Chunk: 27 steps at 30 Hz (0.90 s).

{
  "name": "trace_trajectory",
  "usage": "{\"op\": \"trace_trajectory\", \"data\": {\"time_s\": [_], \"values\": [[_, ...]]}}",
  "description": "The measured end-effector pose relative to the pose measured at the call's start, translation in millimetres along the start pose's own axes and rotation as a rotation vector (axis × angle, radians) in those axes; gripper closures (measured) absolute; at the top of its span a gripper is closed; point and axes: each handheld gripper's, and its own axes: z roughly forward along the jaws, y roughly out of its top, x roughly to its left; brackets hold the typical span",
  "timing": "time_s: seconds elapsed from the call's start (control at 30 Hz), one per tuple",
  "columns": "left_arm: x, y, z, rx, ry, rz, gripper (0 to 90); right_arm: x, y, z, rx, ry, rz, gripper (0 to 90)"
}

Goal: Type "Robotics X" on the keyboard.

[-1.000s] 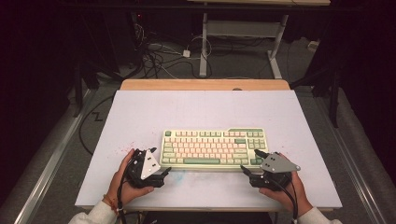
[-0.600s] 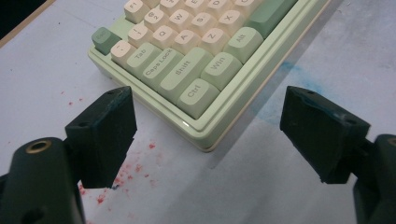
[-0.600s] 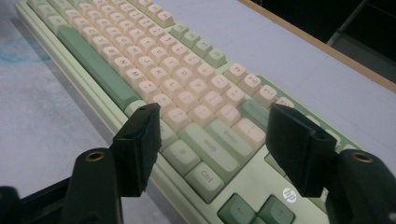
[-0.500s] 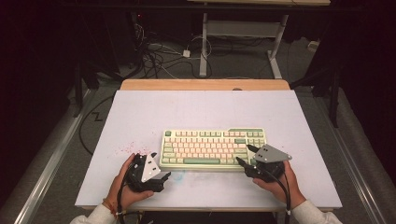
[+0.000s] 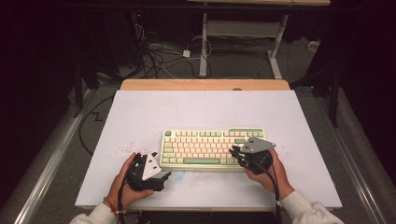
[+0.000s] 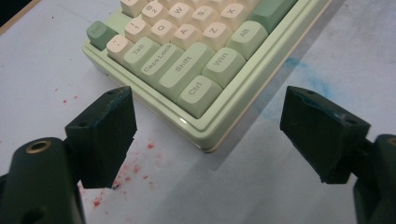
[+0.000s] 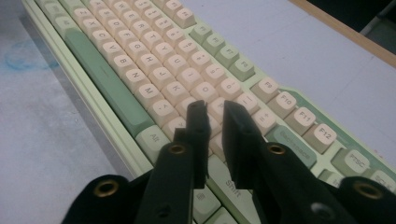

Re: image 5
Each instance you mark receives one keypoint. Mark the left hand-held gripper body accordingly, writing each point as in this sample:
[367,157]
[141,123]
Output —
[151,166]

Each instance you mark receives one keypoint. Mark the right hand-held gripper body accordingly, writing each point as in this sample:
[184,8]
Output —
[257,144]

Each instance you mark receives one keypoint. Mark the green and cream keyboard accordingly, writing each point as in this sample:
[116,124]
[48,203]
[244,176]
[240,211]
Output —
[202,147]

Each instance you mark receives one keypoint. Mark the person's left hand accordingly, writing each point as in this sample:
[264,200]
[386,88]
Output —
[130,196]

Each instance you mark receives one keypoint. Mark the person's right hand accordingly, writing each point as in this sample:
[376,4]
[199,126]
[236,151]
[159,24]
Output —
[264,182]

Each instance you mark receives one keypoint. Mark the white table cover board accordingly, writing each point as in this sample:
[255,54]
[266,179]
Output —
[202,109]

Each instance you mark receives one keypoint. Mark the wooden table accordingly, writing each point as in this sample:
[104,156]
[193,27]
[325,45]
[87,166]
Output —
[202,84]

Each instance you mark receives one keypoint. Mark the black stand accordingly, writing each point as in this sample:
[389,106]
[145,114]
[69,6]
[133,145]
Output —
[78,90]
[333,99]

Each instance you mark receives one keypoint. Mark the white power adapter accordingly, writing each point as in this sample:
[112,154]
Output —
[186,53]

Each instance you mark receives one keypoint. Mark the white box on floor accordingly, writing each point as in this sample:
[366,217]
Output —
[313,45]

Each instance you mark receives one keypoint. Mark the metal floor rail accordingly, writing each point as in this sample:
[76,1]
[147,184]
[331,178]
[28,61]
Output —
[351,161]
[53,158]

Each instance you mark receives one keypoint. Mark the white desk frame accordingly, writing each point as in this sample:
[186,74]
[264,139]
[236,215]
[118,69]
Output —
[239,28]

